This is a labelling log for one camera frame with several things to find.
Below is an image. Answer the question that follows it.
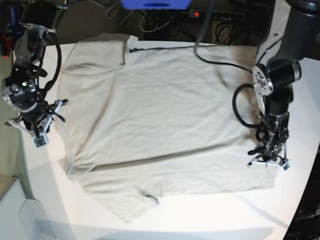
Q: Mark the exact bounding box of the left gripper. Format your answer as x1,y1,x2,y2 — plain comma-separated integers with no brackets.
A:
247,143,287,167

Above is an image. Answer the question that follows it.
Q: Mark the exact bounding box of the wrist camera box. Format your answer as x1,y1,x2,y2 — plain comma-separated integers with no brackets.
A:
32,134,49,148
281,160,291,172

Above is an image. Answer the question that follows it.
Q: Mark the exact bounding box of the blue box overhead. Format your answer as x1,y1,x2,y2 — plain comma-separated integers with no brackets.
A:
120,0,191,10

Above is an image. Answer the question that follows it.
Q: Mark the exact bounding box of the red and blue clamp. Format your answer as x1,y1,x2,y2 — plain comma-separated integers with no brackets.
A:
0,1,18,59

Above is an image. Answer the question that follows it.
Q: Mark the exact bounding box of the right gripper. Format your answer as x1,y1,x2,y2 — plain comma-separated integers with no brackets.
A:
4,99,69,137

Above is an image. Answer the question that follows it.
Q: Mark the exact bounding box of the grey t-shirt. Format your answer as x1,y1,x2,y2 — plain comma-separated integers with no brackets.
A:
56,33,278,223

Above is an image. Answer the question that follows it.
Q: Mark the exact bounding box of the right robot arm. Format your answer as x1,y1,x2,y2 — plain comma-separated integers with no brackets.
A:
1,0,68,139

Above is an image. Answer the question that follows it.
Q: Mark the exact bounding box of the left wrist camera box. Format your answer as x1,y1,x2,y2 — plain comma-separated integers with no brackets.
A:
281,160,291,172

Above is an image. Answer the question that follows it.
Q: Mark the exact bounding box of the black power strip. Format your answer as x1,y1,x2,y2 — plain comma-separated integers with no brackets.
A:
187,9,245,22

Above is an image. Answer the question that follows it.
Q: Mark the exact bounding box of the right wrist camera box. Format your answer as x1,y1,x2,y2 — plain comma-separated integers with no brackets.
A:
32,134,49,148

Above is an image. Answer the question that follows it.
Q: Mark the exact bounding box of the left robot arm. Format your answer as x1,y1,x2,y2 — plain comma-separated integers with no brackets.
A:
232,0,320,171

